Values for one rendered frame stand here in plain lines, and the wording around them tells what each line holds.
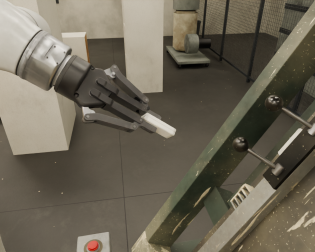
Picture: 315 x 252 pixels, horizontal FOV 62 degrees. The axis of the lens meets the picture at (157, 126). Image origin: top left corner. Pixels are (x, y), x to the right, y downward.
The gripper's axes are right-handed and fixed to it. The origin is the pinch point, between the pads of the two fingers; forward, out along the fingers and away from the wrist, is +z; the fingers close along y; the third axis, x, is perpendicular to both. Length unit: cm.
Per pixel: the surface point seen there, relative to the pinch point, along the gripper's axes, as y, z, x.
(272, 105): 13.9, 19.6, -8.5
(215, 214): -4.0, 39.3, 27.9
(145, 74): 222, 52, 314
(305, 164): 6.5, 33.3, -7.1
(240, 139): 7.6, 20.0, -0.3
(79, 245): -28, 10, 61
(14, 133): 36, -58, 270
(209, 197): 1.3, 38.2, 31.8
